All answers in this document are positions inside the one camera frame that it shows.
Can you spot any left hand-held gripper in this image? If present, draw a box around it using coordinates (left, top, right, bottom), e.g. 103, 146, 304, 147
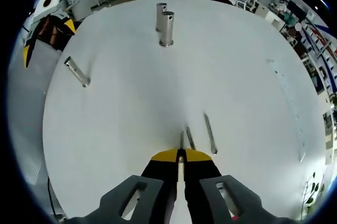
22, 0, 77, 69

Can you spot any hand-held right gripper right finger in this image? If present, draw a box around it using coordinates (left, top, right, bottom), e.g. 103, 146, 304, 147
183, 148, 292, 224

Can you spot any green potted plant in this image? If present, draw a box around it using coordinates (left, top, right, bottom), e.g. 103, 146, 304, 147
302, 171, 327, 210

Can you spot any clear plastic ruler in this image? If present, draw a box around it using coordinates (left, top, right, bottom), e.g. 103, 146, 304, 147
265, 59, 306, 162

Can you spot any black cable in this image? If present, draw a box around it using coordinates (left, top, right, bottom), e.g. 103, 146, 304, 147
46, 176, 62, 222

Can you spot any thin metal cotter pin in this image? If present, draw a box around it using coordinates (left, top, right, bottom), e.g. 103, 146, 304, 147
203, 112, 219, 155
179, 131, 185, 166
185, 126, 197, 151

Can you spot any metal pin with hole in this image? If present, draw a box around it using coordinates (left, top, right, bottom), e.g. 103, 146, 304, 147
158, 11, 175, 48
64, 56, 91, 88
155, 2, 168, 33

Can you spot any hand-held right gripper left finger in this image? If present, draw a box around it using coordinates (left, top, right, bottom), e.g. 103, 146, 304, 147
65, 148, 182, 224

